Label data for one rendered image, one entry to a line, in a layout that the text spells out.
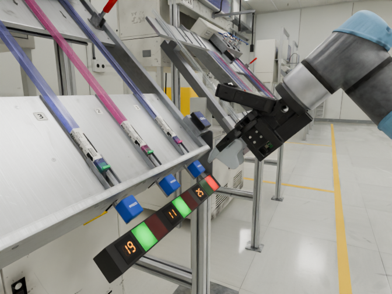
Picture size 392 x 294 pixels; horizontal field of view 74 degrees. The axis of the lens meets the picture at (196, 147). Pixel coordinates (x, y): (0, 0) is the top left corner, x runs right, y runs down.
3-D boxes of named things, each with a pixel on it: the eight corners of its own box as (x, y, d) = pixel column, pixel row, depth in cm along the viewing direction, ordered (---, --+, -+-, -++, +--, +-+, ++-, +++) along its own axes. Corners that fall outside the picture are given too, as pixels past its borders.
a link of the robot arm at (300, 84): (297, 60, 41) (302, 64, 48) (275, 81, 43) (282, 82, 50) (331, 95, 40) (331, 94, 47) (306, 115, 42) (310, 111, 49)
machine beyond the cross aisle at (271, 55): (311, 133, 522) (321, 32, 481) (309, 140, 450) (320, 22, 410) (245, 129, 582) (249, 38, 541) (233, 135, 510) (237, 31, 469)
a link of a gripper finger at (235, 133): (217, 154, 49) (251, 123, 45) (212, 147, 50) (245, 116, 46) (226, 149, 53) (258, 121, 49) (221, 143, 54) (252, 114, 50)
